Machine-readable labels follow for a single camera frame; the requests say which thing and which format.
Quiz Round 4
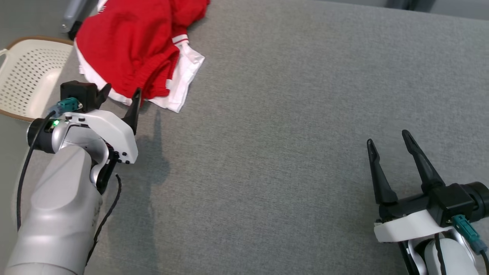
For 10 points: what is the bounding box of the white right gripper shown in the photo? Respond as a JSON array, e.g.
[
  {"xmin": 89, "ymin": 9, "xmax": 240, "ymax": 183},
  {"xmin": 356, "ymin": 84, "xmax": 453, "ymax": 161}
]
[{"xmin": 367, "ymin": 130, "xmax": 453, "ymax": 243}]

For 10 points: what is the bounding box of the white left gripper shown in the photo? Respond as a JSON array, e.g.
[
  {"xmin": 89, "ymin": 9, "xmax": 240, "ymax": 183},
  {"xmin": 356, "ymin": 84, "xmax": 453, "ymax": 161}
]
[{"xmin": 66, "ymin": 83, "xmax": 142, "ymax": 165}]

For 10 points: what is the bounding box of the red jersey with white sleeves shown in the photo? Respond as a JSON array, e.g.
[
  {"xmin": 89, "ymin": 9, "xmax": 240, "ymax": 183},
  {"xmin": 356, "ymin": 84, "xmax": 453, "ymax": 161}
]
[{"xmin": 74, "ymin": 0, "xmax": 210, "ymax": 113}]

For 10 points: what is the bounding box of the cream perforated laundry basket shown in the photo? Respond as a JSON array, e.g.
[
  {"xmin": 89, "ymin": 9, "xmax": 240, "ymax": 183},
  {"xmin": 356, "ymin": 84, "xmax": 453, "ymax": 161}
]
[{"xmin": 0, "ymin": 36, "xmax": 75, "ymax": 123}]

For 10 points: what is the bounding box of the teal left cable connector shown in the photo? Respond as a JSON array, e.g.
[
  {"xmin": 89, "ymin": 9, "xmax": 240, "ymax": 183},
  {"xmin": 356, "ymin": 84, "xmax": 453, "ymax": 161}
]
[{"xmin": 49, "ymin": 97, "xmax": 83, "ymax": 117}]

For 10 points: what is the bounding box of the teal cable connector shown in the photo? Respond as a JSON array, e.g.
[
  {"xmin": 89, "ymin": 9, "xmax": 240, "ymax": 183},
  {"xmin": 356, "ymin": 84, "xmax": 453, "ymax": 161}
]
[
  {"xmin": 452, "ymin": 215, "xmax": 487, "ymax": 254},
  {"xmin": 49, "ymin": 97, "xmax": 83, "ymax": 117}
]

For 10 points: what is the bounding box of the teal right cable connector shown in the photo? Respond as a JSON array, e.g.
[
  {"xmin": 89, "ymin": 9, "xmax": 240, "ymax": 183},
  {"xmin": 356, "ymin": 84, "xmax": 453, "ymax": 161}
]
[{"xmin": 452, "ymin": 215, "xmax": 487, "ymax": 254}]

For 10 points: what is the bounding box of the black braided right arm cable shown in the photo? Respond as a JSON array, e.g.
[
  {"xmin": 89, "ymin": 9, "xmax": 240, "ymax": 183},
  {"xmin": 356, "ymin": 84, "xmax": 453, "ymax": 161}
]
[{"xmin": 434, "ymin": 234, "xmax": 447, "ymax": 275}]

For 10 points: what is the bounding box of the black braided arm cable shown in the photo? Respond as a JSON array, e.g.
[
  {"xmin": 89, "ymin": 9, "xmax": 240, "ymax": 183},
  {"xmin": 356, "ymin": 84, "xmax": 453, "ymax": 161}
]
[
  {"xmin": 434, "ymin": 234, "xmax": 447, "ymax": 275},
  {"xmin": 86, "ymin": 174, "xmax": 122, "ymax": 268}
]

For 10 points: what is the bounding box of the grey curved frame leg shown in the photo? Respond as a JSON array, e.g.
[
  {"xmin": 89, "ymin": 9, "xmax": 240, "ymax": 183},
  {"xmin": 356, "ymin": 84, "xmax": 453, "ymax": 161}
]
[{"xmin": 62, "ymin": 0, "xmax": 89, "ymax": 40}]

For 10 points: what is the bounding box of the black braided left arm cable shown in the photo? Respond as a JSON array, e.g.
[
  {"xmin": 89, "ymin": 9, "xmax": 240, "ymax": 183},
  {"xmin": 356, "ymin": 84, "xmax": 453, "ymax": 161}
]
[{"xmin": 86, "ymin": 174, "xmax": 122, "ymax": 268}]

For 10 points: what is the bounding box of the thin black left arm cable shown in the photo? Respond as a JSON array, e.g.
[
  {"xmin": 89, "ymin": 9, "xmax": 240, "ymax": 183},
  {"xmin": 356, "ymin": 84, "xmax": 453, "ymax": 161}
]
[{"xmin": 16, "ymin": 111, "xmax": 58, "ymax": 231}]

